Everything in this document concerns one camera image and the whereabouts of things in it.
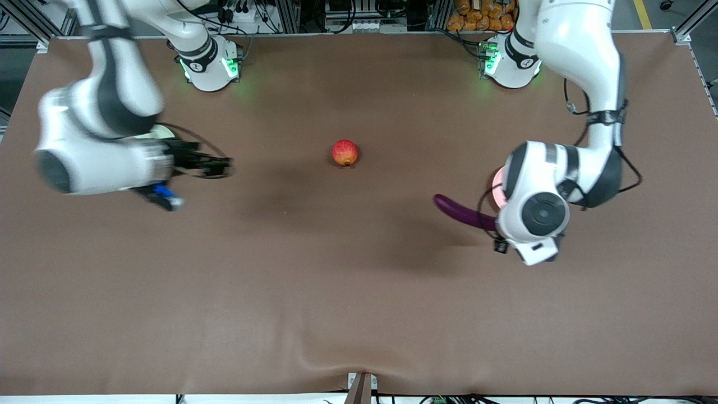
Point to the pink round plate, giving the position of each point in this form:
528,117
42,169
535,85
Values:
498,191

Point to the brown post with white bracket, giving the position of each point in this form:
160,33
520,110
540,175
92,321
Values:
360,390

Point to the pile of orange bags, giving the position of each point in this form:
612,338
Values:
482,17

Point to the white terminal strip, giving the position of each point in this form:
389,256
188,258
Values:
367,26

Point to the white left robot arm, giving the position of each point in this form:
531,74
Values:
572,39

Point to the long purple eggplant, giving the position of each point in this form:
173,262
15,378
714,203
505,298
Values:
460,212

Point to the black caster wheel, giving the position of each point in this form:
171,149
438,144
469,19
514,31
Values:
666,4

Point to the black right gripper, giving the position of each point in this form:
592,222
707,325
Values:
185,156

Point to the light green round plate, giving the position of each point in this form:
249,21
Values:
162,132

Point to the red yellow apple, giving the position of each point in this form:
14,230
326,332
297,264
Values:
345,152

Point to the white power strip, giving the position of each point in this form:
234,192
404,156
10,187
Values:
247,17

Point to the aluminium frame post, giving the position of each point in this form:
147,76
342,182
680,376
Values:
33,17
693,19

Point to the brown table cover mat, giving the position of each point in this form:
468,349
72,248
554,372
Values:
280,280

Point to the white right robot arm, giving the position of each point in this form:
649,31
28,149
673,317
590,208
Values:
106,95

